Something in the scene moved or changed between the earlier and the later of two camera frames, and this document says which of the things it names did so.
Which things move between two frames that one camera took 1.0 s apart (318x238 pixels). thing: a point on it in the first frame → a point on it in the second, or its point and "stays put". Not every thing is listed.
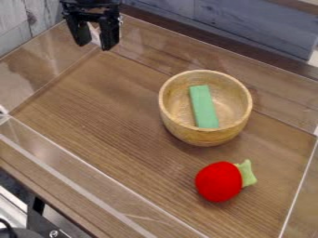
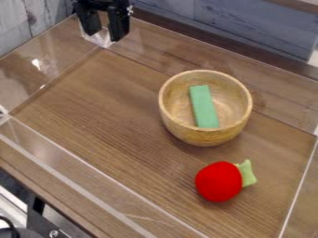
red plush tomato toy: x=220 y=180 stays put
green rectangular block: x=205 y=114 stays put
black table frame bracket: x=38 y=223 stays put
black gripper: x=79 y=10 → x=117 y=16
